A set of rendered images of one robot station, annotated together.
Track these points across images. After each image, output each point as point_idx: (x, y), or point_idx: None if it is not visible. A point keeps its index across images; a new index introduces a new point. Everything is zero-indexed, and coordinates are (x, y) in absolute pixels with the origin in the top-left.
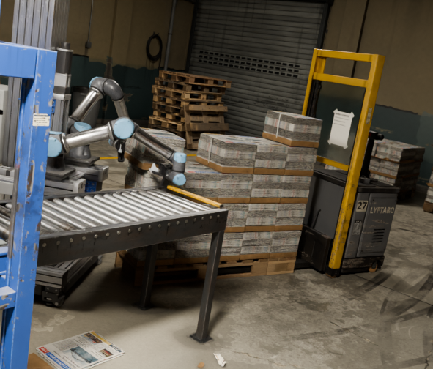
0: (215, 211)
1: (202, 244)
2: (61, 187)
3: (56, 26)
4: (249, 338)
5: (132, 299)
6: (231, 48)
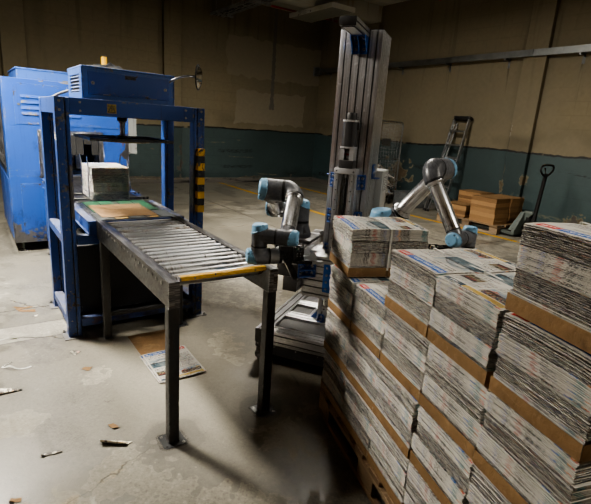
0: (163, 275)
1: (364, 421)
2: None
3: (344, 97)
4: (153, 489)
5: (278, 403)
6: None
